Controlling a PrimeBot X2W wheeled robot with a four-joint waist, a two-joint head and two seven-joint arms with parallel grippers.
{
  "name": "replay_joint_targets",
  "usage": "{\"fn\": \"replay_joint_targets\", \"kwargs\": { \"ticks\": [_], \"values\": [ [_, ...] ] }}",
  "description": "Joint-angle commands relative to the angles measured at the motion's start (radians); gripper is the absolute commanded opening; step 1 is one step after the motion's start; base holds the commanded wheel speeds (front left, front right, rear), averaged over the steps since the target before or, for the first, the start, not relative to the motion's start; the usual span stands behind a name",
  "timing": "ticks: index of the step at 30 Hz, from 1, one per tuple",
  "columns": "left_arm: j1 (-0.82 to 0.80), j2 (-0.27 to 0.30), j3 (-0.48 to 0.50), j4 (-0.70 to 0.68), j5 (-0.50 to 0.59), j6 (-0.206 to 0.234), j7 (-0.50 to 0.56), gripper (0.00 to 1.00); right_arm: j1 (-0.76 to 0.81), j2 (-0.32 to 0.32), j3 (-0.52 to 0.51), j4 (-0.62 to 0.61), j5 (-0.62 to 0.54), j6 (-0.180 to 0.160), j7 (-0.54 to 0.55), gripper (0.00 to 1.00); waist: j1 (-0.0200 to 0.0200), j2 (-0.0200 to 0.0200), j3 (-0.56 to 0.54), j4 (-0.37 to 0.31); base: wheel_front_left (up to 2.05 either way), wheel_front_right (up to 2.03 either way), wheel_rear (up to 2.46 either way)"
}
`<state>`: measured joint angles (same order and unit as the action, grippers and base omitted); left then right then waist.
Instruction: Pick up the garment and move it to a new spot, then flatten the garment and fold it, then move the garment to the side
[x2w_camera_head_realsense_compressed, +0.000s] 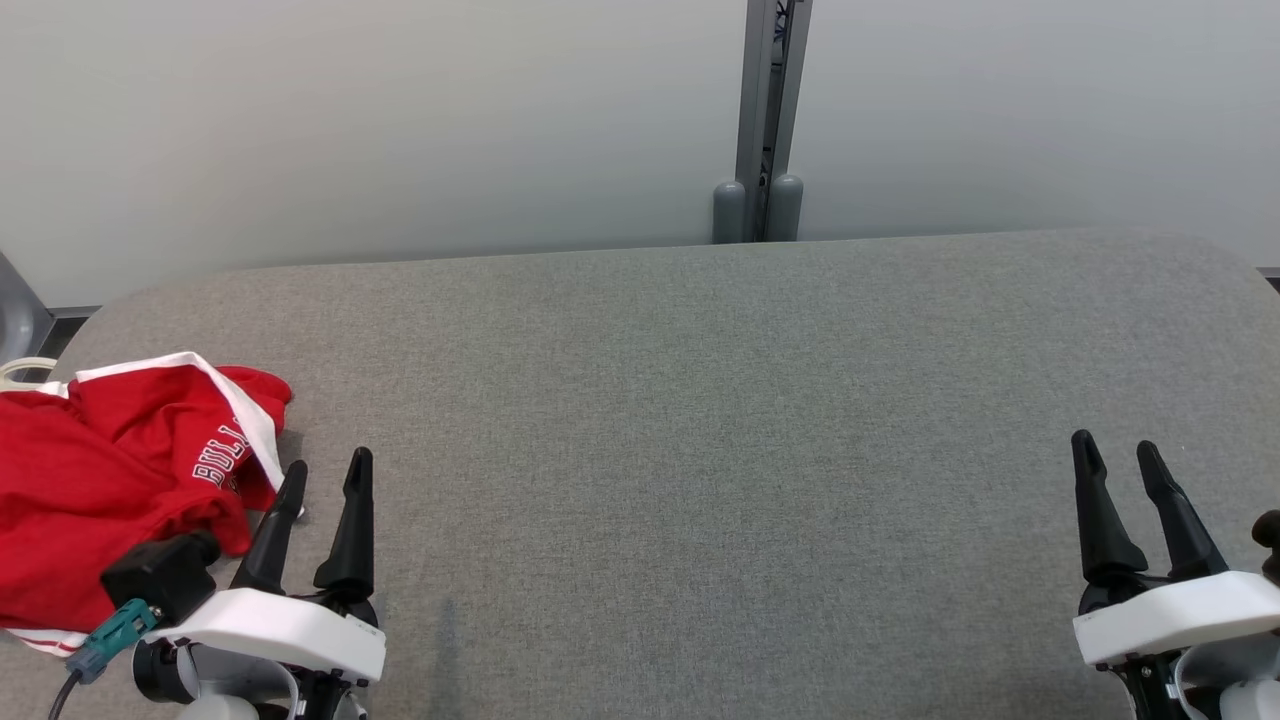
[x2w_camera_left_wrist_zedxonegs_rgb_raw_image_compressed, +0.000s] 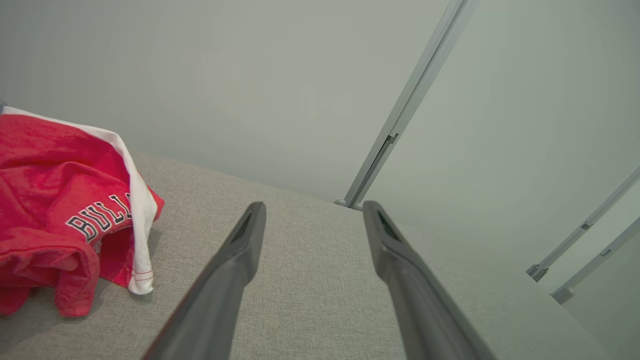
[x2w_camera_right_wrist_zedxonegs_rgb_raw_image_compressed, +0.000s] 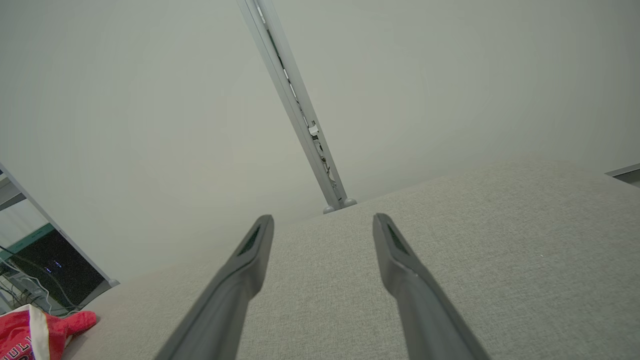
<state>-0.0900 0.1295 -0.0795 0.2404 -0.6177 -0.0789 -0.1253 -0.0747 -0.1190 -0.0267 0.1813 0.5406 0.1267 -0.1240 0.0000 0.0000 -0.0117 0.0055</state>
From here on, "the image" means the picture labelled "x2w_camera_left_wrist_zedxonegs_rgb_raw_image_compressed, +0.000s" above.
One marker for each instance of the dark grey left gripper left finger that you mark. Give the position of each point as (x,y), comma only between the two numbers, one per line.
(215,300)

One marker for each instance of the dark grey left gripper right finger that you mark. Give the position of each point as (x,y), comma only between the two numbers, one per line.
(425,310)

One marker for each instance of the grey cylinder post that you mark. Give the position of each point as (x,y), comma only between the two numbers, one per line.
(357,206)
(340,202)

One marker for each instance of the grey aluminium wall rail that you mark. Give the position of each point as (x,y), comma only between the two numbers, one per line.
(600,255)
(425,65)
(585,226)

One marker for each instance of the red shorts with white band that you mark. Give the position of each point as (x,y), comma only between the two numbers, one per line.
(45,165)

